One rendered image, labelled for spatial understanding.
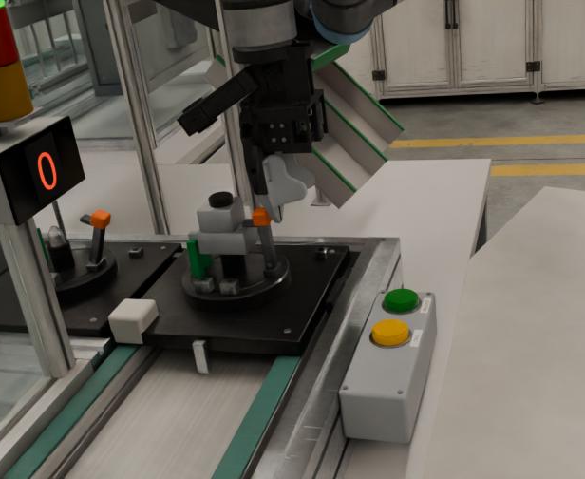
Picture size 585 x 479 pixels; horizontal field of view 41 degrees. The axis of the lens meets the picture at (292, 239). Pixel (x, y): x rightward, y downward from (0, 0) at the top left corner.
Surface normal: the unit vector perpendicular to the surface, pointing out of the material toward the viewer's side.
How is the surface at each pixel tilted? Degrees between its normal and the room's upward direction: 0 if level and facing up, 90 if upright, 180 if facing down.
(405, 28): 90
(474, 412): 0
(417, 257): 0
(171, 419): 0
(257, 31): 90
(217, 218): 90
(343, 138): 90
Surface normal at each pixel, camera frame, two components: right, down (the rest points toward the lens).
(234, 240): -0.29, 0.44
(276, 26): 0.48, 0.31
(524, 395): -0.13, -0.90
